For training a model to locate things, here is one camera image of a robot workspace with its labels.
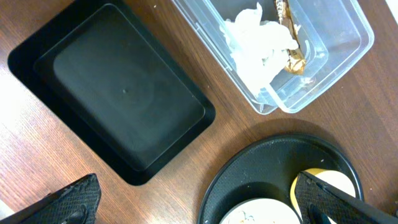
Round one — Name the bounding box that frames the clear plastic waste bin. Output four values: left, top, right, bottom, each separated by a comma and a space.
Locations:
173, 0, 374, 114

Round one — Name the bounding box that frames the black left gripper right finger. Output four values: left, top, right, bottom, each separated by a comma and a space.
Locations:
295, 171, 397, 224

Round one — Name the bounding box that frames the white tissue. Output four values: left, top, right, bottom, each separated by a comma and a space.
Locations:
220, 3, 292, 96

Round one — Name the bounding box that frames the black rectangular waste bin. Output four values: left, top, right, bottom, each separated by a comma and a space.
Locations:
7, 0, 216, 185

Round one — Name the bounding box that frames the yellow bowl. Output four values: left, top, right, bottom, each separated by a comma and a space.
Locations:
290, 168, 356, 218

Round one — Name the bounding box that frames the gold coffee sachet wrapper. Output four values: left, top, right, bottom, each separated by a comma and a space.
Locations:
274, 0, 307, 75

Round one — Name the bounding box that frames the grey plate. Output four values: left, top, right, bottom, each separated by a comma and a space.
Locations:
220, 198, 300, 224

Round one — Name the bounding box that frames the round black tray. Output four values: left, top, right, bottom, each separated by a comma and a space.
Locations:
197, 134, 364, 224

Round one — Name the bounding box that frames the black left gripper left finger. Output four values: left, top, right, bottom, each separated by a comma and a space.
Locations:
1, 173, 101, 224

